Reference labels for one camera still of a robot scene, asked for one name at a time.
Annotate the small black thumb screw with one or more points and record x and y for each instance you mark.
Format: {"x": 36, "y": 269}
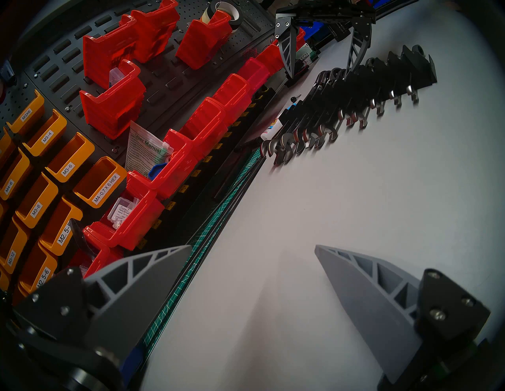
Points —
{"x": 296, "y": 98}

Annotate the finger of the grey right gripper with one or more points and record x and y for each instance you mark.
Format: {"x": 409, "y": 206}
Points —
{"x": 359, "y": 43}
{"x": 288, "y": 47}

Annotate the red plastic storage bin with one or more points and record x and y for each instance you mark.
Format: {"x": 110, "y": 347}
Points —
{"x": 102, "y": 256}
{"x": 114, "y": 106}
{"x": 272, "y": 57}
{"x": 232, "y": 98}
{"x": 177, "y": 169}
{"x": 110, "y": 51}
{"x": 205, "y": 39}
{"x": 138, "y": 228}
{"x": 301, "y": 39}
{"x": 254, "y": 75}
{"x": 156, "y": 29}
{"x": 205, "y": 126}

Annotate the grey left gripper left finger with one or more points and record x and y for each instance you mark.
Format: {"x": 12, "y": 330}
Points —
{"x": 130, "y": 299}

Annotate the small black electronic module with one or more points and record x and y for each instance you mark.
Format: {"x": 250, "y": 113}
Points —
{"x": 302, "y": 75}

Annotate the blue plastic storage bin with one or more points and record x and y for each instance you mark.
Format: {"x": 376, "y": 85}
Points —
{"x": 311, "y": 29}

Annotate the small orange parts bin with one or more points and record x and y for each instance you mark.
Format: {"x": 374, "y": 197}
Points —
{"x": 2, "y": 209}

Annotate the orange bin labelled M3-6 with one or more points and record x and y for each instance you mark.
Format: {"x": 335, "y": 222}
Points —
{"x": 71, "y": 157}

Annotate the orange bin labelled M3-4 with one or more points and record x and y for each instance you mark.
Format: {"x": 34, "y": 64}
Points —
{"x": 47, "y": 136}

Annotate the black stepped wrench case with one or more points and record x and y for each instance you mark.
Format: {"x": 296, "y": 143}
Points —
{"x": 394, "y": 75}

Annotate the clear plastic parts box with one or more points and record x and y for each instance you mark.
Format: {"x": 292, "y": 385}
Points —
{"x": 117, "y": 75}

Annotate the white glue bottle blue cap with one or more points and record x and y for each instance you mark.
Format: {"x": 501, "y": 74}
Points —
{"x": 272, "y": 128}

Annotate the grey metal pegboard wall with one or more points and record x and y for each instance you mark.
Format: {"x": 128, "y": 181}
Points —
{"x": 165, "y": 79}

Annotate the clear labelled parts bag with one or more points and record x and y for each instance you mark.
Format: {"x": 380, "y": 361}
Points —
{"x": 123, "y": 213}

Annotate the chrome ratchet combination wrench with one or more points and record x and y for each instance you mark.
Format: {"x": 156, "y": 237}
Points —
{"x": 333, "y": 134}

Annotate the orange bin labelled M2.5-5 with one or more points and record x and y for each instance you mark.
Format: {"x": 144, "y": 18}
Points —
{"x": 61, "y": 226}

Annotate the black strip yellow tags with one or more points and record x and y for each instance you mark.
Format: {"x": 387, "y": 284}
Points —
{"x": 215, "y": 157}

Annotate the orange bin labelled M4-6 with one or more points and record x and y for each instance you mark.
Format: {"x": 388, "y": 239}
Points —
{"x": 14, "y": 175}

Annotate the orange bin labelled M3X6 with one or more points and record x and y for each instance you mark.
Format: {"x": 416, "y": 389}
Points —
{"x": 25, "y": 114}

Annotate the green cutting mat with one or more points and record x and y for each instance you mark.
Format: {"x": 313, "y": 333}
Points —
{"x": 215, "y": 220}

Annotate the orange bin labelled M2.5-6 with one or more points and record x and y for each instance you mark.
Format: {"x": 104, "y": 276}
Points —
{"x": 37, "y": 268}

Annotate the orange bin labelled M3-12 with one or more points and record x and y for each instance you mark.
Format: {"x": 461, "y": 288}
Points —
{"x": 14, "y": 246}

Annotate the orange bin labelled M4 HEX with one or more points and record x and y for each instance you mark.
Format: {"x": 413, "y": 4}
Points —
{"x": 100, "y": 183}

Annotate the large tape roll orange edge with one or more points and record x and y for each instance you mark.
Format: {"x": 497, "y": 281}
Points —
{"x": 232, "y": 13}

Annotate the white user manual sheet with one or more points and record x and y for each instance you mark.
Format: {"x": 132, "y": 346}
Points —
{"x": 144, "y": 151}

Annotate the black marker pen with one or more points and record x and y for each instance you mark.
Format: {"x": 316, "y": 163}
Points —
{"x": 248, "y": 144}

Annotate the orange bin labelled M3-8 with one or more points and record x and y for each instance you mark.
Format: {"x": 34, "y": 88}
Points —
{"x": 37, "y": 201}

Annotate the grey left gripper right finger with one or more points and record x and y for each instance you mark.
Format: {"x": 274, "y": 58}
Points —
{"x": 367, "y": 307}

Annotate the small blue plastic part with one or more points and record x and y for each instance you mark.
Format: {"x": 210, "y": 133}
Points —
{"x": 158, "y": 171}

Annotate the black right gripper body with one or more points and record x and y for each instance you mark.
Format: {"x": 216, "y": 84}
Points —
{"x": 327, "y": 10}

